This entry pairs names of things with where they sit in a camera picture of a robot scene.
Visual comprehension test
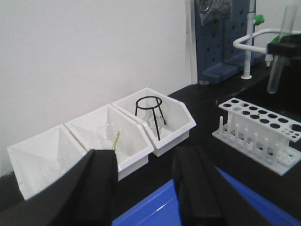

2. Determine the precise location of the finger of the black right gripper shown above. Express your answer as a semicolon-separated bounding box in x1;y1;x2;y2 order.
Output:
267;34;301;58

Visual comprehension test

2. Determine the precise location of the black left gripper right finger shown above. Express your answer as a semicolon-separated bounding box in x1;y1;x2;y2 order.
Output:
172;146;301;226

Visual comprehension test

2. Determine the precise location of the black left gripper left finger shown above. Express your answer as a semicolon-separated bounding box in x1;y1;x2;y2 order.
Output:
0;150;118;226

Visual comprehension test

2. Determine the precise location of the clear glass test tube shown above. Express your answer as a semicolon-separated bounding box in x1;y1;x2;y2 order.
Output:
266;5;298;95

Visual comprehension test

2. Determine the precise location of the grey-blue pegboard drying rack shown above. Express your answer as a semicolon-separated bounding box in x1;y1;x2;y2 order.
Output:
194;0;250;84

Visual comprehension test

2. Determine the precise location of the white test tube rack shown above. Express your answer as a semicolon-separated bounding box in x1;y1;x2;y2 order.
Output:
212;97;301;176

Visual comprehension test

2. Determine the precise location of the white gooseneck lab faucet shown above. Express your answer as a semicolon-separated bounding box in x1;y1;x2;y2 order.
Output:
232;0;283;79

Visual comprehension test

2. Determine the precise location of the glassware in left bin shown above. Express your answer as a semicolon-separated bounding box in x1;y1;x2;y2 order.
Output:
43;157;67;186

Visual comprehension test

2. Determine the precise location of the blue plastic tray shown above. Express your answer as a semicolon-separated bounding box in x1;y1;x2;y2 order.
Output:
112;169;301;226

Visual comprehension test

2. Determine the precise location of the yellow plastic spatula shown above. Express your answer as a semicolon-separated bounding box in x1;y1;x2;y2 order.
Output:
112;131;121;151

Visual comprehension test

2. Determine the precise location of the left white storage bin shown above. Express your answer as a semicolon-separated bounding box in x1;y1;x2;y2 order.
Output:
7;125;86;200

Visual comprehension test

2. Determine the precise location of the white storage bin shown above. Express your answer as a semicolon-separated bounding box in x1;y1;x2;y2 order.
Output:
7;125;86;200
65;105;154;180
112;88;196;157

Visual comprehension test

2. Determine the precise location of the middle white storage bin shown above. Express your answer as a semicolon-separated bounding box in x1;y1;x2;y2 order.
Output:
65;105;154;180

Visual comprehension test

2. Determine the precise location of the glass beaker in middle bin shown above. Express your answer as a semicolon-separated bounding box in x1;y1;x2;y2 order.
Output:
96;124;124;150

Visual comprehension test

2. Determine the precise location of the right white storage bin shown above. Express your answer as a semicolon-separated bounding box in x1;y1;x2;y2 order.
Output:
112;88;196;157

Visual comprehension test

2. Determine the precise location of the clear plastic bag of pegs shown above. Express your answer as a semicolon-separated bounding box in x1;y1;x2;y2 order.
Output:
196;0;233;26

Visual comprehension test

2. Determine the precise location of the glass flask under tripod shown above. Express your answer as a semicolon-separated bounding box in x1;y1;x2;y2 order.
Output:
147;113;165;136

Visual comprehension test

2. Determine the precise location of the black wire tripod stand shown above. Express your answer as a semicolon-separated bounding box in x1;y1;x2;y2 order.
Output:
135;96;166;141

